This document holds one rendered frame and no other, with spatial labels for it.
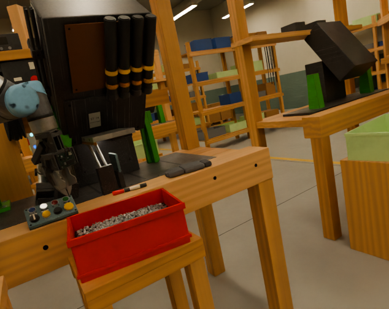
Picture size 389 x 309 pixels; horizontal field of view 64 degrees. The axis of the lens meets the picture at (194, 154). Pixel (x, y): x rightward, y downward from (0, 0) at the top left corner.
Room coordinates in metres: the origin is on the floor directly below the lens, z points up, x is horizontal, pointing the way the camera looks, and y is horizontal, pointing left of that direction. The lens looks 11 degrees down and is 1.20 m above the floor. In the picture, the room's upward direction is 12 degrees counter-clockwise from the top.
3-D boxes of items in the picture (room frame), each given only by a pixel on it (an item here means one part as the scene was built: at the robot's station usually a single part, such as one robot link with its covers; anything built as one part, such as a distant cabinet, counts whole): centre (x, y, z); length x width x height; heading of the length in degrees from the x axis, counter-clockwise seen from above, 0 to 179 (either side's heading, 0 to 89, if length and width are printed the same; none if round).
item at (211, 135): (7.04, -1.19, 1.14); 2.45 x 0.55 x 2.28; 121
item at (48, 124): (0.96, 0.43, 1.20); 0.08 x 0.08 x 0.05
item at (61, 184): (0.96, 0.43, 1.02); 0.06 x 0.03 x 0.09; 53
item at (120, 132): (1.30, 0.36, 1.11); 0.39 x 0.16 x 0.03; 29
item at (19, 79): (1.48, 0.68, 1.42); 0.17 x 0.12 x 0.15; 119
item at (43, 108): (0.96, 0.44, 1.28); 0.09 x 0.08 x 0.11; 138
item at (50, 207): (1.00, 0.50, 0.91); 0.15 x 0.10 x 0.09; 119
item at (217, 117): (11.31, -0.96, 0.37); 1.20 x 0.81 x 0.74; 123
